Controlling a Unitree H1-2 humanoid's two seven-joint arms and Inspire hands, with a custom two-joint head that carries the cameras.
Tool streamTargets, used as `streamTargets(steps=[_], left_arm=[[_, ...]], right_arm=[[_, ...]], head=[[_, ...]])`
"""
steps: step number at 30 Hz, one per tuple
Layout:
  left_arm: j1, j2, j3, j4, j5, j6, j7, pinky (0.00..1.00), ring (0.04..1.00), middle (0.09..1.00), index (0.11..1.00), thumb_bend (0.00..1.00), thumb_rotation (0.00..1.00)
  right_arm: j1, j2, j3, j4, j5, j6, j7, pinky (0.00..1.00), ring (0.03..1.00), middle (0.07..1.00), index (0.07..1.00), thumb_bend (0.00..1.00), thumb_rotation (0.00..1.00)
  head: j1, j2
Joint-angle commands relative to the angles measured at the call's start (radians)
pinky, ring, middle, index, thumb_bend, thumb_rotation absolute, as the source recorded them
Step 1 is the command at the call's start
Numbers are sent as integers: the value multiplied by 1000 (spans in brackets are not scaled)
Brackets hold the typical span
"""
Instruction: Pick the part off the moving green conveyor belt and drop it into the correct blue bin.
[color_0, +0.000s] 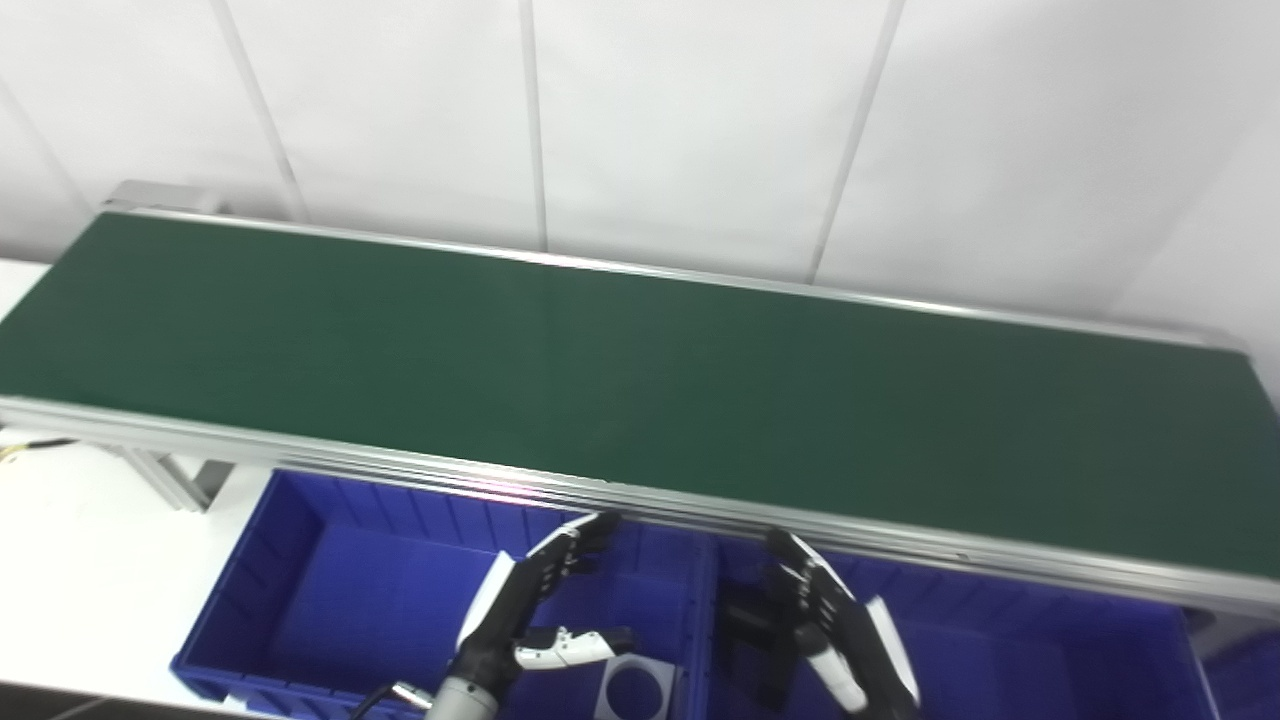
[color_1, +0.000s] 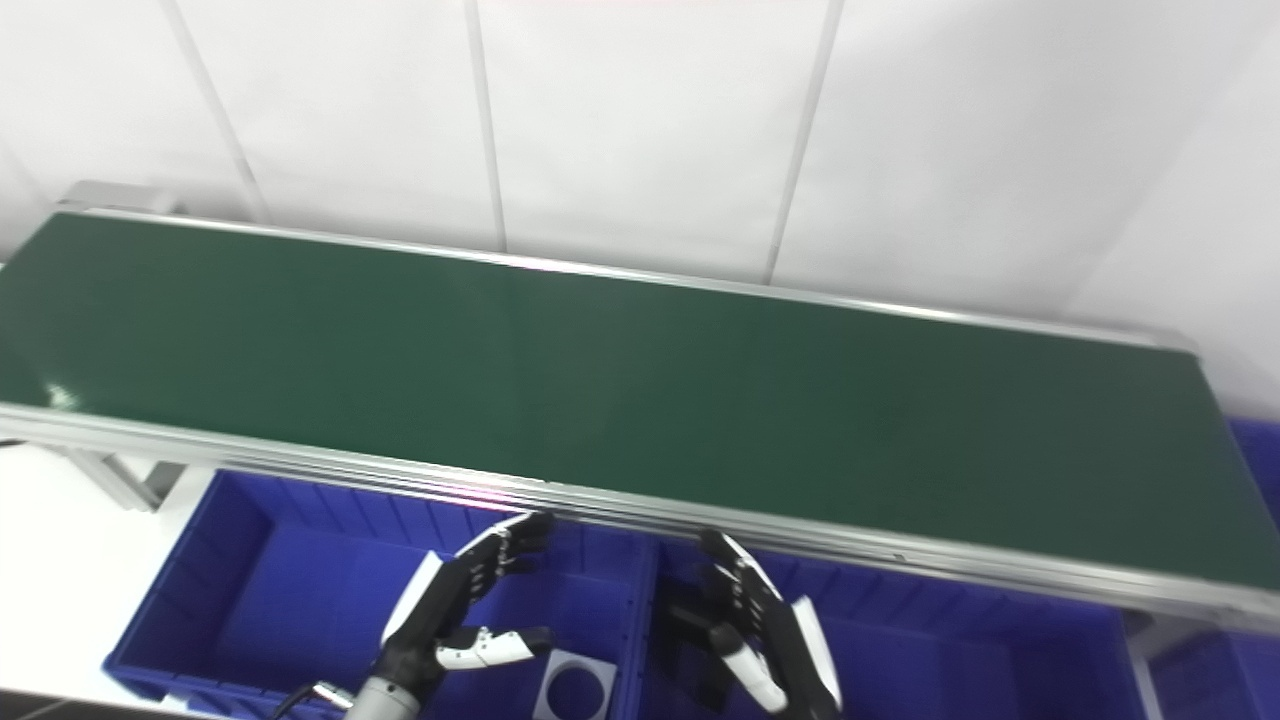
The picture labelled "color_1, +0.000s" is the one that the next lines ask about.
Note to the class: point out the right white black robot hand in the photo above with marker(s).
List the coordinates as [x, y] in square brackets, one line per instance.
[780, 640]

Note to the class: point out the black block part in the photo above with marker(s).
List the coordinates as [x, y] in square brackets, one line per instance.
[690, 650]

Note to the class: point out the blue plastic bin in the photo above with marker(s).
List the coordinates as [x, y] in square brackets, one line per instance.
[1230, 680]
[950, 650]
[280, 600]

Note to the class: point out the white square part with hole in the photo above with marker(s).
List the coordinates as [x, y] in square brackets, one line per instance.
[600, 675]

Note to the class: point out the aluminium conveyor leg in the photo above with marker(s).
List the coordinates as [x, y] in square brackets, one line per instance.
[1160, 635]
[120, 480]

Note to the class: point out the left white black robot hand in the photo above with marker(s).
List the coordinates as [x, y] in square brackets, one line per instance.
[430, 625]

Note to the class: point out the green conveyor belt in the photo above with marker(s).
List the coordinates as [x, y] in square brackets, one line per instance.
[600, 505]
[650, 390]

